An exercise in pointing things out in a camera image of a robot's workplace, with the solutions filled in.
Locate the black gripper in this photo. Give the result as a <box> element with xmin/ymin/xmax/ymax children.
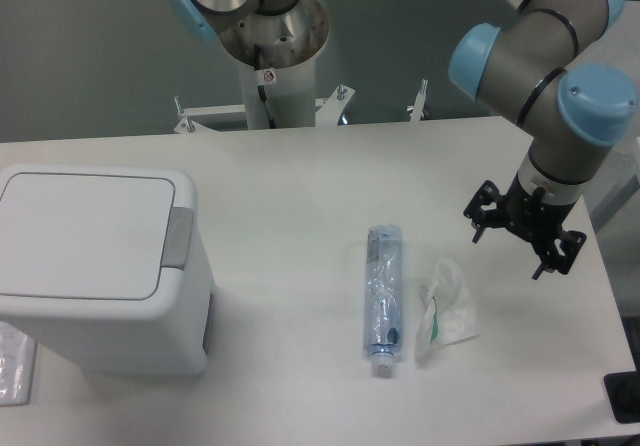
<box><xmin>463</xmin><ymin>179</ymin><xmax>587</xmax><ymax>280</ymax></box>

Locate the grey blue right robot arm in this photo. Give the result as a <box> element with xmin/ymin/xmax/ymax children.
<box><xmin>448</xmin><ymin>0</ymin><xmax>638</xmax><ymax>271</ymax></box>

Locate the white plastic trash can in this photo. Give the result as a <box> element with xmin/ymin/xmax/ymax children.
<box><xmin>1</xmin><ymin>163</ymin><xmax>215</xmax><ymax>375</ymax></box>

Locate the white trash can lid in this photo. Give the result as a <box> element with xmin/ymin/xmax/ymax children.
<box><xmin>1</xmin><ymin>172</ymin><xmax>174</xmax><ymax>300</ymax></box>

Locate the crumpled clear plastic wrapper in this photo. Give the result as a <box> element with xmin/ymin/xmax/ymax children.
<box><xmin>414</xmin><ymin>257</ymin><xmax>480</xmax><ymax>361</ymax></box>

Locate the crushed clear plastic bottle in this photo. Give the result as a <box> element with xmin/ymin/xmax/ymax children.
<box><xmin>363</xmin><ymin>224</ymin><xmax>404</xmax><ymax>379</ymax></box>

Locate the black object at table edge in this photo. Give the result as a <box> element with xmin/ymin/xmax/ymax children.
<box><xmin>604</xmin><ymin>371</ymin><xmax>639</xmax><ymax>424</ymax></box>

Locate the grey lid push button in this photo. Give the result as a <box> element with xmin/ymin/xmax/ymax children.
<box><xmin>161</xmin><ymin>207</ymin><xmax>195</xmax><ymax>270</ymax></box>

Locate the clear plastic sheet at edge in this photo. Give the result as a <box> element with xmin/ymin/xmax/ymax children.
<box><xmin>1</xmin><ymin>322</ymin><xmax>37</xmax><ymax>407</ymax></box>

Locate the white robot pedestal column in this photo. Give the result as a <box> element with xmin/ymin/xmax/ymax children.
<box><xmin>221</xmin><ymin>0</ymin><xmax>329</xmax><ymax>104</ymax></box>

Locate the black cable on pedestal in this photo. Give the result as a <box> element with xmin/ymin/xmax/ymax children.
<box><xmin>252</xmin><ymin>44</ymin><xmax>278</xmax><ymax>130</ymax></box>

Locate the white pedestal base frame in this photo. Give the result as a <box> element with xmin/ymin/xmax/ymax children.
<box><xmin>172</xmin><ymin>78</ymin><xmax>430</xmax><ymax>135</ymax></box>

